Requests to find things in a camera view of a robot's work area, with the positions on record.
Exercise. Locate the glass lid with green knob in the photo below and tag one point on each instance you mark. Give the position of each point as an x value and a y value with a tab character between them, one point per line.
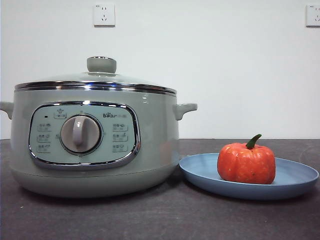
101	65

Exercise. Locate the pale green electric steamer pot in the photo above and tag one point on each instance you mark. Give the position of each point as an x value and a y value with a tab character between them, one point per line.
155	140

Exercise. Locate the orange pumpkin with green stem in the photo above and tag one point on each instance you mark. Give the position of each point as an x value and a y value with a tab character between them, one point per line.
246	162

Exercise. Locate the white wall socket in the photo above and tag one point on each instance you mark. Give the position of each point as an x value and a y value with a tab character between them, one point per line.
313	16
104	15

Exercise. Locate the grey steamer dial knob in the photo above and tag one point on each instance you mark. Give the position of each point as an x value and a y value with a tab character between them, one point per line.
81	133

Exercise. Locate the blue round plate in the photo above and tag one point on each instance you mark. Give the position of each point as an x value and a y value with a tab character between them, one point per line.
200	175

